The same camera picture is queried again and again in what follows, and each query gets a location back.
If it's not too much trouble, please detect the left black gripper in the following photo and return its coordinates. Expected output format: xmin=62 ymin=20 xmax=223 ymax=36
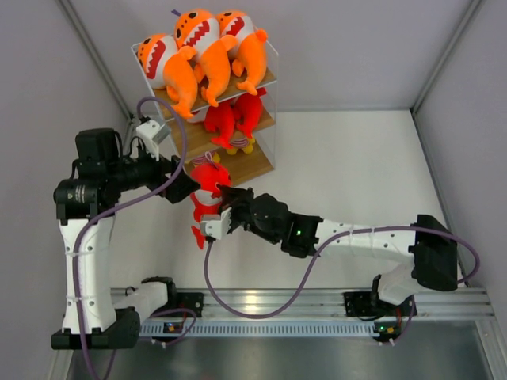
xmin=106 ymin=140 xmax=200 ymax=203

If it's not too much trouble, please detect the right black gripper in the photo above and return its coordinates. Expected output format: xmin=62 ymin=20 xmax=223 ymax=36
xmin=218 ymin=185 xmax=281 ymax=245

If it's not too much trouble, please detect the red shark plush front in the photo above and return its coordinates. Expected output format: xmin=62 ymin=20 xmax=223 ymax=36
xmin=190 ymin=162 xmax=232 ymax=249

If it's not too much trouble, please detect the red shark plush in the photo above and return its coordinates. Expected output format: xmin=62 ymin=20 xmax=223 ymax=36
xmin=232 ymin=87 xmax=267 ymax=139
xmin=190 ymin=162 xmax=232 ymax=249
xmin=188 ymin=101 xmax=235 ymax=149

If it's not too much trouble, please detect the large orange shark plush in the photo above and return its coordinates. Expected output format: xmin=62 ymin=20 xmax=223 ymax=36
xmin=173 ymin=9 xmax=238 ymax=107

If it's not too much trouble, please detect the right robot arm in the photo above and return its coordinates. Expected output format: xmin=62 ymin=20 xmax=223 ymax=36
xmin=219 ymin=185 xmax=459 ymax=317

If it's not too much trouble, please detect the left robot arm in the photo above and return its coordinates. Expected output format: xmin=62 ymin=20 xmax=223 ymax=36
xmin=51 ymin=128 xmax=200 ymax=350

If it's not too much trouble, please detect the striped yellow-footed plush left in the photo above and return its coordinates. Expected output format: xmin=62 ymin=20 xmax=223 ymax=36
xmin=190 ymin=150 xmax=220 ymax=166

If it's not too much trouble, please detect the striped yellow-footed plush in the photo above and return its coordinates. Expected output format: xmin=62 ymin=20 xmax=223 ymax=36
xmin=190 ymin=150 xmax=220 ymax=166
xmin=226 ymin=137 xmax=256 ymax=155

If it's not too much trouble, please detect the striped yellow-footed plush right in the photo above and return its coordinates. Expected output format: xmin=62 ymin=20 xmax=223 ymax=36
xmin=226 ymin=137 xmax=256 ymax=155

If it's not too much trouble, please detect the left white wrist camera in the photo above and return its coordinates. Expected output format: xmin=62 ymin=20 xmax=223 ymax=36
xmin=135 ymin=116 xmax=170 ymax=161

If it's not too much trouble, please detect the white wire wooden shelf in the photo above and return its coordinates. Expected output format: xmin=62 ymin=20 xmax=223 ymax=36
xmin=132 ymin=33 xmax=276 ymax=185

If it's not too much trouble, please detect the aluminium mounting rail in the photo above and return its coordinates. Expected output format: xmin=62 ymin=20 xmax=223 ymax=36
xmin=63 ymin=287 xmax=495 ymax=318

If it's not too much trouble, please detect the white slotted cable duct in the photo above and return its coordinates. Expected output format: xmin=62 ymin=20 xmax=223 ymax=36
xmin=138 ymin=319 xmax=381 ymax=338

